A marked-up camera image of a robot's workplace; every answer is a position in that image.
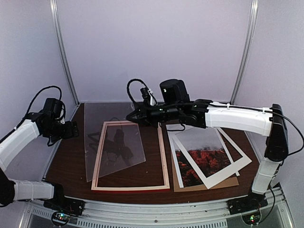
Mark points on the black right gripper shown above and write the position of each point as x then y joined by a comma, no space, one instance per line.
145,117

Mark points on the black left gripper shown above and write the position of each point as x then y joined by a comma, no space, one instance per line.
68,132

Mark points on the clear acrylic sheet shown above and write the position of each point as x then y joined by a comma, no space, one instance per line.
123,146

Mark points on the red wooden picture frame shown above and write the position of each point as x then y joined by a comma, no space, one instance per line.
165,175

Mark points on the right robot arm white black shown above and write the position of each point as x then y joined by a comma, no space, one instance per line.
177,106

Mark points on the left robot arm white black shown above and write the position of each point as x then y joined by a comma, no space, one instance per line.
49,123

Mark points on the red forest photo print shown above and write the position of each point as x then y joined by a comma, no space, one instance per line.
207,148

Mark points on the white photo mat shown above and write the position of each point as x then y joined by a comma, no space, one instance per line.
220,176

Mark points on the left round led board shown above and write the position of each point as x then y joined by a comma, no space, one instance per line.
59,218

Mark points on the round led board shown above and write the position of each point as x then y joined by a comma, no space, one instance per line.
251,218
59,218

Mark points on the brown backing board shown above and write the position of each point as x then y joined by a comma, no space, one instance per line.
230,182

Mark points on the right round led board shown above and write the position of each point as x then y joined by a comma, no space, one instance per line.
251,218

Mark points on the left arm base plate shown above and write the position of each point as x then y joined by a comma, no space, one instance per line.
70,206

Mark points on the left aluminium corner post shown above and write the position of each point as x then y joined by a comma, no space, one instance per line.
62,50

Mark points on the aluminium corner post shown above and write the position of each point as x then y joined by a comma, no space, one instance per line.
251,27
62,50

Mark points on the right aluminium corner post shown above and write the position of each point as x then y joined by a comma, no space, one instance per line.
251,27

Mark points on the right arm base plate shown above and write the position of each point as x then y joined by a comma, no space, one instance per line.
245,204

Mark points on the aluminium front rail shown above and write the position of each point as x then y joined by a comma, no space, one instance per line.
209,214

